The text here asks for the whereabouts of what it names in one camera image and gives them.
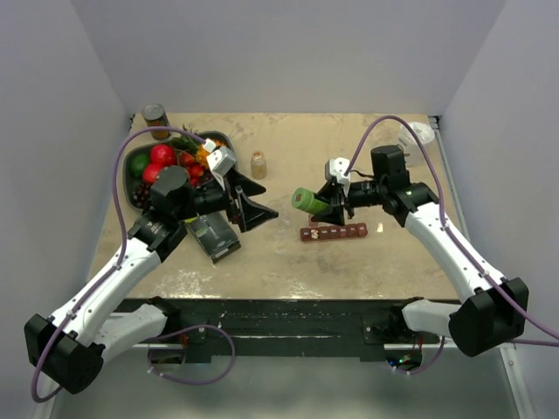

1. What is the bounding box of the red weekly pill organizer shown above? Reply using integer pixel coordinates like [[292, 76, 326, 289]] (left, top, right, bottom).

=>
[[300, 216, 369, 243]]

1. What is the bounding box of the orange spiky fruit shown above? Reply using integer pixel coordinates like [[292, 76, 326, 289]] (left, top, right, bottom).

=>
[[195, 145, 210, 167]]

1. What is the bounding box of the upper red apple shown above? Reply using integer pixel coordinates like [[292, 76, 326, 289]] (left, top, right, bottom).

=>
[[149, 144, 176, 167]]

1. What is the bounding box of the black product box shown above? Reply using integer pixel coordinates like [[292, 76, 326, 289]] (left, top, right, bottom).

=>
[[185, 212, 241, 264]]

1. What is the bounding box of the strawberries pile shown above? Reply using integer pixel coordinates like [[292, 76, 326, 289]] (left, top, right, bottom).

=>
[[177, 152, 204, 186]]

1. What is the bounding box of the green lime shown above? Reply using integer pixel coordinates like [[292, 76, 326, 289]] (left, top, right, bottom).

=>
[[128, 153, 150, 178]]

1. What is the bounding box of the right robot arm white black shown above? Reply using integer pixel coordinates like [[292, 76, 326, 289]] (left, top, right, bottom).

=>
[[312, 145, 529, 357]]

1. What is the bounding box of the lower red apple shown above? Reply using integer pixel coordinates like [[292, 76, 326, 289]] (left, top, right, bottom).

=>
[[141, 163, 163, 184]]

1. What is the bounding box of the grey fruit tray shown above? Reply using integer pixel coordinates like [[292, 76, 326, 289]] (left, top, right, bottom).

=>
[[122, 134, 212, 210]]

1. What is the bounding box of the small amber pill bottle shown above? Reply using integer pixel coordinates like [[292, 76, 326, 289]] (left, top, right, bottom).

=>
[[251, 151, 267, 180]]

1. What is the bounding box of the green capped pill bottle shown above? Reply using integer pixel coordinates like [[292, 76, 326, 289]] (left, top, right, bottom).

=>
[[291, 188, 330, 216]]

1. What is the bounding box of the red apple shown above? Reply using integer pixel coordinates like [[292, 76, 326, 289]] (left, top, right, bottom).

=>
[[149, 144, 176, 167], [141, 163, 163, 184]]

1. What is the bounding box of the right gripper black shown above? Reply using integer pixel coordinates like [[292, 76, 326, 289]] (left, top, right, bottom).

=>
[[312, 179, 387, 226]]

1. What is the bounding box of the tin can with label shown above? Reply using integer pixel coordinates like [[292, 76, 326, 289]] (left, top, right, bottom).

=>
[[141, 103, 170, 141]]

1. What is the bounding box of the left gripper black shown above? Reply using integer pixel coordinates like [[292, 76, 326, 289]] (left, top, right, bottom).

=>
[[176, 166, 278, 231]]

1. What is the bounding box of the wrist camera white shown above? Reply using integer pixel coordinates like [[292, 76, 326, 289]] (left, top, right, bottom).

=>
[[202, 139, 237, 189], [325, 157, 351, 194]]

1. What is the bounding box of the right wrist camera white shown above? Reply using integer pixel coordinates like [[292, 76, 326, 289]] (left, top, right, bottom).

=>
[[325, 157, 351, 194]]

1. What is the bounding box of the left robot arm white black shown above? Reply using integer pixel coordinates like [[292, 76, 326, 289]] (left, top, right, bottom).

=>
[[24, 166, 279, 395]]

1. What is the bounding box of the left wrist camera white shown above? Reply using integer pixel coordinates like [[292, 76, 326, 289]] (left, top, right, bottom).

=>
[[202, 139, 237, 189]]

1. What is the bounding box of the dark grape bunch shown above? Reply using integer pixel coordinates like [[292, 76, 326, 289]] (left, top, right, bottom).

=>
[[132, 182, 151, 210]]

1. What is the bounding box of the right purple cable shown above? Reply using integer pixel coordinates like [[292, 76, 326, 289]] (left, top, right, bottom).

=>
[[344, 114, 559, 375]]

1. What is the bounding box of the white paper cup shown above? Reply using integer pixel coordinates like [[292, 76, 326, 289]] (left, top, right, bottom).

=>
[[397, 121, 435, 167]]

